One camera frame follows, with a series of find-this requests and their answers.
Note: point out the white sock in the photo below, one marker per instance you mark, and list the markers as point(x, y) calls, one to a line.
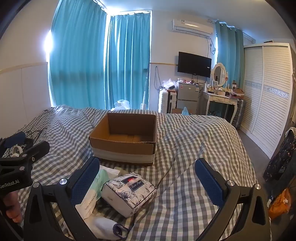
point(101, 226)

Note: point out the white dressing table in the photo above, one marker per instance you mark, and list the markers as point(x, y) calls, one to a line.
point(219, 99)

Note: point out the orange plastic bag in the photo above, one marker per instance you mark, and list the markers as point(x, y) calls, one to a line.
point(278, 205)

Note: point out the black wall television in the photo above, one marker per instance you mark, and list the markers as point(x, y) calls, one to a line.
point(194, 63)

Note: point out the floral tissue pack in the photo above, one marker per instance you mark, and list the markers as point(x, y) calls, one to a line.
point(129, 197)

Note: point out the teal curtain beside wardrobe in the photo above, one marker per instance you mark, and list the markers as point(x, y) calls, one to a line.
point(229, 55)

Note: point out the wide teal curtain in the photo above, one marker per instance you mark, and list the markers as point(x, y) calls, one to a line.
point(76, 58)

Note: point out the white air conditioner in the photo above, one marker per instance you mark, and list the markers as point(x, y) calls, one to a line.
point(192, 26)

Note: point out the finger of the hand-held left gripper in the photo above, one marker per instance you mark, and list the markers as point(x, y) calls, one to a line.
point(37, 149)
point(15, 137)

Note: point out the blue plastic bag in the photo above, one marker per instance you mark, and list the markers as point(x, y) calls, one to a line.
point(186, 111)

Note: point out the oval white mirror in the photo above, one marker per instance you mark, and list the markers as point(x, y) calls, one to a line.
point(218, 75)

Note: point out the white pole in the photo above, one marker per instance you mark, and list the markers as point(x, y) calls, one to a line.
point(144, 90)

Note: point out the white slatted wardrobe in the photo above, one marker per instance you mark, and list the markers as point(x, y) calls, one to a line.
point(270, 92)

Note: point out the white fluffy cloth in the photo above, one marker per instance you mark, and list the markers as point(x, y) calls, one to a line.
point(113, 171)

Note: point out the narrow teal curtain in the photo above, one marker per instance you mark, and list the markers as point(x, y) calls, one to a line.
point(127, 60)

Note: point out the white suitcase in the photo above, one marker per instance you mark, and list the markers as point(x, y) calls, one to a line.
point(165, 102)

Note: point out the grey mini fridge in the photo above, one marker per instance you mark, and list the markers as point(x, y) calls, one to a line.
point(187, 97)

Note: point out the green wet wipes pack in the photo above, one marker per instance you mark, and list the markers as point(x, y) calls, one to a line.
point(92, 199)

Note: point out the white plastic bag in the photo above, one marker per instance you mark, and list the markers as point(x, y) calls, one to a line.
point(121, 104)

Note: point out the teal basket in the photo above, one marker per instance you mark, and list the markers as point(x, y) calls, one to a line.
point(214, 113)

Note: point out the person's left hand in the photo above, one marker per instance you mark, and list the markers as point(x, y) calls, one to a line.
point(12, 206)

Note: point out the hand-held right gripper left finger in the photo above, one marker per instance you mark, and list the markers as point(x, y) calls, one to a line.
point(85, 183)

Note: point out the open floor cardboard box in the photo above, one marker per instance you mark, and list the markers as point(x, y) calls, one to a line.
point(176, 111)

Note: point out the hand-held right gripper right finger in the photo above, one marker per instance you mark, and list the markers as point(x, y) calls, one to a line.
point(209, 183)

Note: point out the grey suitcase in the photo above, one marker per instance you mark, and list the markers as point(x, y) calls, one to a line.
point(241, 113)

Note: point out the brown cardboard box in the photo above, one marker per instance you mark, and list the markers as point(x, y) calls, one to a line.
point(120, 146)

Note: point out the dark floral bag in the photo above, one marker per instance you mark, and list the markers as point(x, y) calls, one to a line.
point(281, 157)

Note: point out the grey checked blanket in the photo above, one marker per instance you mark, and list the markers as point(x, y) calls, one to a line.
point(185, 143)

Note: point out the clear plastic bag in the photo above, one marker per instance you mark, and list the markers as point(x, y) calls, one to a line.
point(168, 83)

